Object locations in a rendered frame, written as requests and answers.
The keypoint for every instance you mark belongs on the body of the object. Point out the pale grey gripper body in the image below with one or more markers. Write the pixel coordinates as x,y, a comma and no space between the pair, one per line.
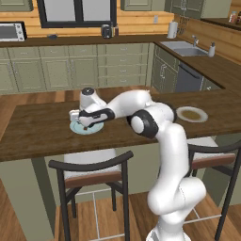
74,115

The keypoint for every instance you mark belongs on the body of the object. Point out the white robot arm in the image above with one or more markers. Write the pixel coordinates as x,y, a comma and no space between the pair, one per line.
171,157

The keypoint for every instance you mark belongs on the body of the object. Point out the brown chicken drumstick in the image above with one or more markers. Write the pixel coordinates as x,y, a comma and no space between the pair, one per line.
85,128

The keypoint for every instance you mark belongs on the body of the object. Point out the light blue plate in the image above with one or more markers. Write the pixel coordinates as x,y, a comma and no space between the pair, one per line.
94,128

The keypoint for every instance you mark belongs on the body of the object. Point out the long green lower cupboard run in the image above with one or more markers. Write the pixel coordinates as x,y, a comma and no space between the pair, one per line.
78,67

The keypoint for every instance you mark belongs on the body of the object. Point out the black stool with white cushion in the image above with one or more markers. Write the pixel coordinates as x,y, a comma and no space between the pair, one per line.
91,166
213,157

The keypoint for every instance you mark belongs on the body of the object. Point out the small dark object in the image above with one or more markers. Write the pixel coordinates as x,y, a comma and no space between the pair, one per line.
52,36

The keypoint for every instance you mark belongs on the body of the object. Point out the dark bottle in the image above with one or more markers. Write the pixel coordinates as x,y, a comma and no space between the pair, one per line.
116,30

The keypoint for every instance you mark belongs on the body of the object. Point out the short green lower cupboard run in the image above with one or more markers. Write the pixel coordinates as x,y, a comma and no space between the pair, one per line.
163,70

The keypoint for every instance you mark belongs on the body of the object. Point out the black framed window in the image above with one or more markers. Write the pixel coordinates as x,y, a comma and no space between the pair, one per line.
78,12

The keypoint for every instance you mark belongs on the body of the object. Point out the white plate with brown centre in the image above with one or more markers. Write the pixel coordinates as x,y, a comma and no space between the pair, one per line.
192,115

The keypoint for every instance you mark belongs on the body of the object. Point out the dark grey dishwasher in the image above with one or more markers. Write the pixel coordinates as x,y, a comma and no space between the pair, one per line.
188,78

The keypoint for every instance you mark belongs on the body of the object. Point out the small green upper cupboard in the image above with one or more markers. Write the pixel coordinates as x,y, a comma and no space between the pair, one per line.
15,4

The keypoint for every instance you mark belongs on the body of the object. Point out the steel sink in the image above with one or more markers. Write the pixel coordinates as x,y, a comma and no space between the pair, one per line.
183,48

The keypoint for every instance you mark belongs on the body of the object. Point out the white paper towel roll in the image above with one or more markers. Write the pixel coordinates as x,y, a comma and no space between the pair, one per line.
172,30

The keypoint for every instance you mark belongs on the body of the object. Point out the steel tap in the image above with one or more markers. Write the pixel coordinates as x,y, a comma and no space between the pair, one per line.
195,40

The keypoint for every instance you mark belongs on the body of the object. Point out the white soap dispenser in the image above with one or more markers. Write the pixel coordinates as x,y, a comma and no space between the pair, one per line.
212,50

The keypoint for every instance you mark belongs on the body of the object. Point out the large green corner upper cupboard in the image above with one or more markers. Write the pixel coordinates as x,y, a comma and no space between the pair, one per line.
194,8

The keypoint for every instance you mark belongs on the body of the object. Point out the spice jars on shelf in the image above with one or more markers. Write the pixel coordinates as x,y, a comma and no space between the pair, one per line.
234,18

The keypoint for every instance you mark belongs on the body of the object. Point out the white wall outlet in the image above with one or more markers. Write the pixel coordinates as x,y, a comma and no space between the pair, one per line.
155,19

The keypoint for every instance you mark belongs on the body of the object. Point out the hanging kitchen tools rail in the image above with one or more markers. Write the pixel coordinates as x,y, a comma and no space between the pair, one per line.
183,24

